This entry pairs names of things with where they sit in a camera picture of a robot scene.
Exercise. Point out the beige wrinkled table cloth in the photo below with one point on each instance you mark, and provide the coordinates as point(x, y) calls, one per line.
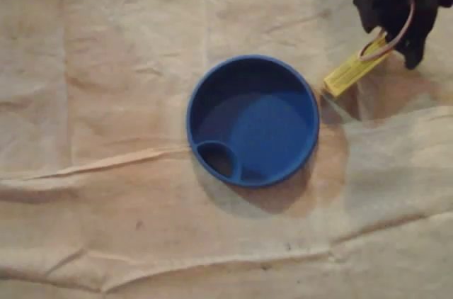
point(106, 100)

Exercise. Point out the yellow rectangular block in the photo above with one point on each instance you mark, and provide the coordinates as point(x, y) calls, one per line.
point(345, 74)

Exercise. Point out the blue round bowl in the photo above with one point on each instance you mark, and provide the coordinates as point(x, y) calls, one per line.
point(269, 129)

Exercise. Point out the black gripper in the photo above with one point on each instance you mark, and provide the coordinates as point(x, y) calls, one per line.
point(407, 35)

